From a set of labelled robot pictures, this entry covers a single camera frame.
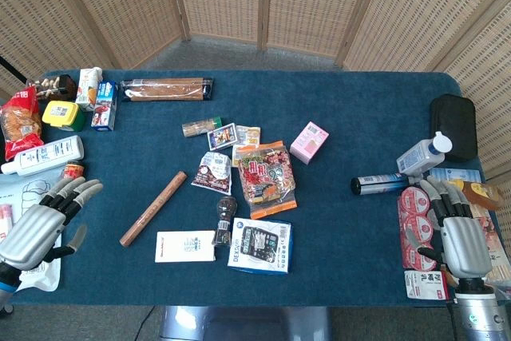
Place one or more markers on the blue white calculator box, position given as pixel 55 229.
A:
pixel 259 247

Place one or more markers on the green container with yellow lid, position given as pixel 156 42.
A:
pixel 62 114

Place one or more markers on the pink cardboard box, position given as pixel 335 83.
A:
pixel 308 143

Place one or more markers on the white printed plastic bag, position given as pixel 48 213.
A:
pixel 28 193

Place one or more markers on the white red milk pouch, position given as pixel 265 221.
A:
pixel 425 285

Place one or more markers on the brown honey bottle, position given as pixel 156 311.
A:
pixel 483 193

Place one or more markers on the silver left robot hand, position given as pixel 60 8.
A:
pixel 34 233

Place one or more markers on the white orange juice carton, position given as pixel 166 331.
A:
pixel 88 87

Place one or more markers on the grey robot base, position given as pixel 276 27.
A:
pixel 243 323

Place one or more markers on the white coffee bean bag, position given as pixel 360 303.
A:
pixel 213 173

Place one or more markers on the pale small sachet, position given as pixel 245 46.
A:
pixel 248 134

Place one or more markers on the dark pepper grinder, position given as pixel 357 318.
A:
pixel 224 219

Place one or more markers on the red yogurt cup pack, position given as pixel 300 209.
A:
pixel 417 217

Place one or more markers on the white lotion bottle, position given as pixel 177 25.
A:
pixel 44 155

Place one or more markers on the playing card box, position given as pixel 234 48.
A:
pixel 221 136

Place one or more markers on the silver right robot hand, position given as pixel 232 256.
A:
pixel 465 243

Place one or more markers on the black spray can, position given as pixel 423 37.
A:
pixel 377 184

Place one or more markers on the wooden rolling pin in package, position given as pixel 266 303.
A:
pixel 167 88

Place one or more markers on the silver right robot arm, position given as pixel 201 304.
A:
pixel 475 313

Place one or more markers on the white bottle with blue label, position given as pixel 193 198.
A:
pixel 421 155

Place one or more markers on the light blue flat package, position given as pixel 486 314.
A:
pixel 459 175

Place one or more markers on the small red sauce jar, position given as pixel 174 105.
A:
pixel 73 170

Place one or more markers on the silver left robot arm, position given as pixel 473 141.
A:
pixel 7 283

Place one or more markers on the red snack bag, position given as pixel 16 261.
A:
pixel 20 125

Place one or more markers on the black stand pole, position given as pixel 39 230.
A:
pixel 11 67

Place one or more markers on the blue white carton box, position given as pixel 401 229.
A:
pixel 104 105

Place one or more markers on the blue tablecloth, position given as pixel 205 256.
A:
pixel 339 229

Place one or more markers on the toothpick tube with green cap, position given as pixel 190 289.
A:
pixel 197 127

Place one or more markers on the red white packet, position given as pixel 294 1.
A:
pixel 5 223

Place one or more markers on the orange grain snack bag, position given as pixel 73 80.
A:
pixel 267 181

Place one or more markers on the white flat Snowhite box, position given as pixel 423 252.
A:
pixel 179 247

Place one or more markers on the black zip case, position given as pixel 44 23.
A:
pixel 454 125

